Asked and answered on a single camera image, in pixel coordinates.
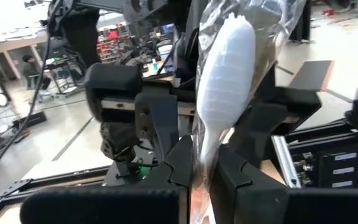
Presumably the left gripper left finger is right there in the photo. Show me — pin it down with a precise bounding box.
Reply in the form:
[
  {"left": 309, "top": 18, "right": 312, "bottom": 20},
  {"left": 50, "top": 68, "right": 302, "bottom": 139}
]
[{"left": 19, "top": 135, "right": 195, "bottom": 224}]

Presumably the white lidded wipes canister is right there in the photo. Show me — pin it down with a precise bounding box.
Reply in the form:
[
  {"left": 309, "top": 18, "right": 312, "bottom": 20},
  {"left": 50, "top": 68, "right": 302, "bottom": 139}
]
[{"left": 157, "top": 43, "right": 176, "bottom": 73}]

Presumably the person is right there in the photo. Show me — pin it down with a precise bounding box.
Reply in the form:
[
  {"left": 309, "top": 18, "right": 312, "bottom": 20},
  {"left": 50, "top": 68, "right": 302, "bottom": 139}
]
[{"left": 22, "top": 54, "right": 52, "bottom": 93}]

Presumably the pale white toothbrush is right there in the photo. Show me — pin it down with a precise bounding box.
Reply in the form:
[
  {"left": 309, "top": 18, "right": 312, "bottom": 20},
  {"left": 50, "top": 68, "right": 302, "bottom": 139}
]
[{"left": 188, "top": 0, "right": 309, "bottom": 224}]

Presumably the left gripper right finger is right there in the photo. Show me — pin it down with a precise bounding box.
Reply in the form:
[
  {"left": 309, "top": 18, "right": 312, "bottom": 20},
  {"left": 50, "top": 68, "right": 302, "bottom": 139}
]
[{"left": 209, "top": 144, "right": 358, "bottom": 224}]

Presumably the red parts shelf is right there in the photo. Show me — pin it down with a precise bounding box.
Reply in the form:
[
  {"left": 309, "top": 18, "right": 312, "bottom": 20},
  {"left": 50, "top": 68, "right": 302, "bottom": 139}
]
[{"left": 96, "top": 26, "right": 127, "bottom": 63}]

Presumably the black floor box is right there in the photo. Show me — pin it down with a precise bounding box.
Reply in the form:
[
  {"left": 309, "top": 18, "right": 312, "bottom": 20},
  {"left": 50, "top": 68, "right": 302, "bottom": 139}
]
[{"left": 11, "top": 110, "right": 48, "bottom": 130}]

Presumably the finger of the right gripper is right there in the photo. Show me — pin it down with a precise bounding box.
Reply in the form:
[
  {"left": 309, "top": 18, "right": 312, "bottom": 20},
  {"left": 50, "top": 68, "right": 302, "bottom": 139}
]
[
  {"left": 227, "top": 88, "right": 322, "bottom": 163},
  {"left": 134, "top": 92, "right": 180, "bottom": 163}
]

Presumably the black floor mat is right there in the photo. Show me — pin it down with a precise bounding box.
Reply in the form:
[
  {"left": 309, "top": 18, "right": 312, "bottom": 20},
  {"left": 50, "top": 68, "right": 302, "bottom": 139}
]
[{"left": 287, "top": 60, "right": 336, "bottom": 93}]

